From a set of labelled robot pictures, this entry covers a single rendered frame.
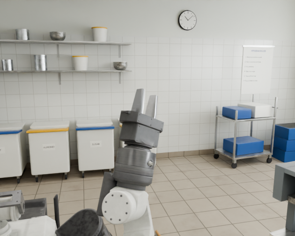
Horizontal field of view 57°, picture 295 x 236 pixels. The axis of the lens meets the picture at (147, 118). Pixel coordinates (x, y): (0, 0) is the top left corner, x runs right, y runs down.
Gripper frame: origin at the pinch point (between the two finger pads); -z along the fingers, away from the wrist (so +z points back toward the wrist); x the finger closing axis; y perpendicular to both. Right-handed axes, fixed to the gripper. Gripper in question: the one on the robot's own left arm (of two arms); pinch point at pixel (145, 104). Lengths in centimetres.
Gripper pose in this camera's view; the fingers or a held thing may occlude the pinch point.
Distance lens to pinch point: 64.1
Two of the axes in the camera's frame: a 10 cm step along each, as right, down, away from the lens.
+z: -1.7, 9.7, -1.9
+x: -6.5, -2.6, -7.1
